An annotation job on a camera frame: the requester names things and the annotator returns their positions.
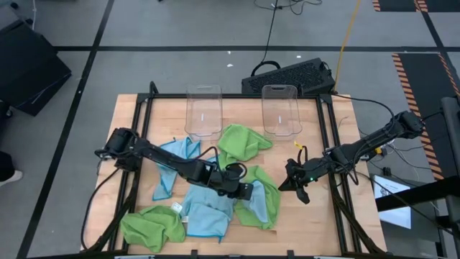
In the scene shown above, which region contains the green microfiber towel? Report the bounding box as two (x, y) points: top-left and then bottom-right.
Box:
(233, 165), (282, 231)
(217, 124), (274, 172)
(119, 204), (187, 253)

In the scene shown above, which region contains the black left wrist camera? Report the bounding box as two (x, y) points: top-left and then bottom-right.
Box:
(215, 171), (238, 190)

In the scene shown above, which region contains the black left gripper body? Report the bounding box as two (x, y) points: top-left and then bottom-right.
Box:
(195, 163), (245, 198)

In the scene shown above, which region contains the clear plastic bin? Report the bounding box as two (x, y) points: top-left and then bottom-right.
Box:
(184, 84), (224, 142)
(261, 84), (303, 138)

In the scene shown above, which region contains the monitor with white screen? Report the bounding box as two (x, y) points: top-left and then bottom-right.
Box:
(373, 173), (413, 230)

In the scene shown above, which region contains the black mat with orange stripes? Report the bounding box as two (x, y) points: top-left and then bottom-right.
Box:
(391, 52), (460, 181)
(372, 0), (460, 14)

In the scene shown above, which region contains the black floor cable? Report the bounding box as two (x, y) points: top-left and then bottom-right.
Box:
(251, 0), (323, 77)

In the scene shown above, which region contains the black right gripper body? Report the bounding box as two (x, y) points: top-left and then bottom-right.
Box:
(287, 160), (326, 188)

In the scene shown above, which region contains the large black case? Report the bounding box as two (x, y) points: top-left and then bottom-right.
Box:
(0, 19), (73, 117)

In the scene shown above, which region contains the yellow cable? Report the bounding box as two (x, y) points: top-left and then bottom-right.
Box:
(333, 0), (362, 91)

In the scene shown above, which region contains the person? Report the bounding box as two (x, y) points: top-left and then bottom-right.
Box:
(0, 150), (24, 188)

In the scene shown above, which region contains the light blue microfiber towel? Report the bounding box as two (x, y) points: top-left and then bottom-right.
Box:
(179, 155), (236, 242)
(152, 136), (202, 201)
(244, 179), (270, 224)

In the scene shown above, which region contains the black metal table frame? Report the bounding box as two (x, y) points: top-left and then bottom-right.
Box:
(80, 81), (388, 259)

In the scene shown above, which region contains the black diagonal bar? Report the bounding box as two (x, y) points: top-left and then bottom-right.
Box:
(375, 175), (460, 213)

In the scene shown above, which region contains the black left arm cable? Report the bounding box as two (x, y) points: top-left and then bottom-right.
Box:
(80, 167), (121, 252)

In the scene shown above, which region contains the grey post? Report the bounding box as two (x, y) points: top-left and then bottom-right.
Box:
(441, 96), (460, 235)

